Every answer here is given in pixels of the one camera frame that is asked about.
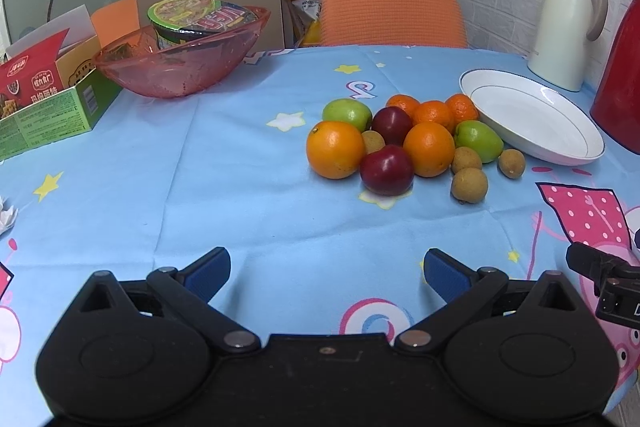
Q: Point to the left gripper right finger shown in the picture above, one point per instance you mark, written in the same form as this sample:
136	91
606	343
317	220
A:
469	296

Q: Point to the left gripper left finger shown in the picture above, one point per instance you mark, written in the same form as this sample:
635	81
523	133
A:
187	293

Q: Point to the brown longan front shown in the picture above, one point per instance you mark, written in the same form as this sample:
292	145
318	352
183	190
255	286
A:
469	185

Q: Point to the brown longan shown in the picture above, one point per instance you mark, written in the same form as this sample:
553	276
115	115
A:
512	163
464	158
469	185

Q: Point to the dark red plum front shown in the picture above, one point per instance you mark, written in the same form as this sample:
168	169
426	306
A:
387	172

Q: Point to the dark red plum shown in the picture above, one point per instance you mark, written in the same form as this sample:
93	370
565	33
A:
387	172
393	124

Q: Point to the large orange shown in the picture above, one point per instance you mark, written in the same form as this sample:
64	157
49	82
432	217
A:
430	147
334	149

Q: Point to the green apple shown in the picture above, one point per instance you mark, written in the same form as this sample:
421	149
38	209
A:
477	136
350	111

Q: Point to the brown longan hidden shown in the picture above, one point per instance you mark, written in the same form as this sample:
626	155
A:
373	141

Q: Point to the dark red plum back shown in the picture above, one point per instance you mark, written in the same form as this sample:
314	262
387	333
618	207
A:
393	124

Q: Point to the mandarin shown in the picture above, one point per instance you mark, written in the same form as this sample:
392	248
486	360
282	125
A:
462	108
405	102
434	111

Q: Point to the red thermos jug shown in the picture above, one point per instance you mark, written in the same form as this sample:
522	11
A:
616	107

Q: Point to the blue cartoon tablecloth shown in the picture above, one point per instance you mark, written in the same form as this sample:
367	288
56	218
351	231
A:
160	183

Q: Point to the white ceramic plate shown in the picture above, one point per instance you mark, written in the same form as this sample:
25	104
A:
533	118

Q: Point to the white paper napkin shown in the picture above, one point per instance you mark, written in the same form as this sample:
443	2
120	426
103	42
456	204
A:
8	216

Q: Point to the green cardboard box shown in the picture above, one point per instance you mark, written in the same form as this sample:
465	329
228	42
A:
73	111

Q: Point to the pink plastic bowl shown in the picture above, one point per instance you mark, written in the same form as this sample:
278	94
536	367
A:
136	63

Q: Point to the red snack box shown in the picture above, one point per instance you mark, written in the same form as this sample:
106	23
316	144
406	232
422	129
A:
32	75

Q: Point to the instant noodle cup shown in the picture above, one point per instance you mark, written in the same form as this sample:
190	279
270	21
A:
180	21

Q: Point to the white thermos jug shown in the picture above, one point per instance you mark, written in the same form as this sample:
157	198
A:
564	32

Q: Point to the orange chair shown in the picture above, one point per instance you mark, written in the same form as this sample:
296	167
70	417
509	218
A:
115	20
392	23

